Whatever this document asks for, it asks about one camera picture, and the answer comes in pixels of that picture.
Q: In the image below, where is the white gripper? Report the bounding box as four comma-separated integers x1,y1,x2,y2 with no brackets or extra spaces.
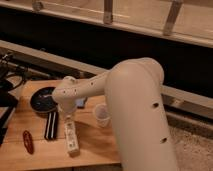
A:
58,106,77,122

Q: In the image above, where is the white labelled plastic bottle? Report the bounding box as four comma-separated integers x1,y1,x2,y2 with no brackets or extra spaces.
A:
64,121,79,156

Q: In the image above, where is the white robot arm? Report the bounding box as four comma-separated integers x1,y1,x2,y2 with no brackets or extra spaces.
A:
52,58,180,171

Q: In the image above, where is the blue sponge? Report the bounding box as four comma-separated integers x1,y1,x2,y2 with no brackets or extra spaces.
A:
76,98,87,109

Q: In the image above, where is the black frying pan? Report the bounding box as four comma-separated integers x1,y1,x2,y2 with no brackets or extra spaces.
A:
30,87,59,140

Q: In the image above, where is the clear plastic cup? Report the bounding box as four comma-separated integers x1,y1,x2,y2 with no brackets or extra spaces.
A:
93,103,110,127

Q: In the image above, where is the black equipment with cables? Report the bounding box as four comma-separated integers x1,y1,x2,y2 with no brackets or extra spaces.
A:
0,52,26,146

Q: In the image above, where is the metal window frame rail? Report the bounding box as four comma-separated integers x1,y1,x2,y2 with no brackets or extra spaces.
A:
0,0,213,48

